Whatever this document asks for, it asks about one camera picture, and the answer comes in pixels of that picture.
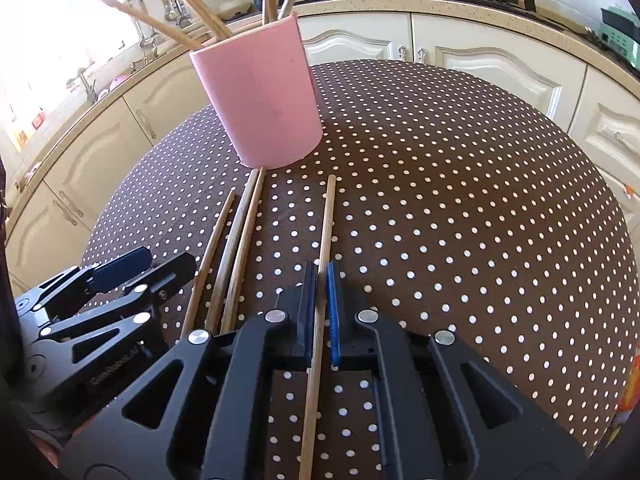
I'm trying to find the steel sink faucet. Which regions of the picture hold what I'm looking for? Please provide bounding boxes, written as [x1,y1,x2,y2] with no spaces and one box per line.
[67,67,98,106]

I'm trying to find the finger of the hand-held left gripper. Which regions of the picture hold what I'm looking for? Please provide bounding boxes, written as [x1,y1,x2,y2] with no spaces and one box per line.
[15,247,154,312]
[39,252,197,342]

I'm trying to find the green appliance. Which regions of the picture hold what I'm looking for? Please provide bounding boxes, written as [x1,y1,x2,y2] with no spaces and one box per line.
[600,6,640,68]

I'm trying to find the hanging steel spoons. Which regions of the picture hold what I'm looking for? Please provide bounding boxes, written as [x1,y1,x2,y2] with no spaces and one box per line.
[165,0,192,29]

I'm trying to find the brown polka dot tablecloth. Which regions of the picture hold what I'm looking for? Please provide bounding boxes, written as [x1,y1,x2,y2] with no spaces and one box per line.
[80,59,640,480]

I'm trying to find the orange container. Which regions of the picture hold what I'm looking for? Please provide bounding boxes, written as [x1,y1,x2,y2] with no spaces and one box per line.
[617,350,640,411]

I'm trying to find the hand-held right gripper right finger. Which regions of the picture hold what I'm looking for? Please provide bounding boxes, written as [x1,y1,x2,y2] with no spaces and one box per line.
[326,260,588,480]

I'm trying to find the hanging steel ladle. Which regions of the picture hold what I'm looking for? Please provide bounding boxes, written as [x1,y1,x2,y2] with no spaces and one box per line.
[137,2,157,47]

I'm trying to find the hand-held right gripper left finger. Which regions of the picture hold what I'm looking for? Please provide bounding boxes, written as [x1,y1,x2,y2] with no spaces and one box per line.
[59,259,321,480]

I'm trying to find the cream kitchen cabinets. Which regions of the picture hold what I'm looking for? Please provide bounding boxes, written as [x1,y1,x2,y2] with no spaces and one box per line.
[0,12,640,291]

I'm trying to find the pink chopstick holder cup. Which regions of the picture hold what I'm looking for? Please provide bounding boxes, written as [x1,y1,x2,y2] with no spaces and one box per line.
[189,11,323,170]

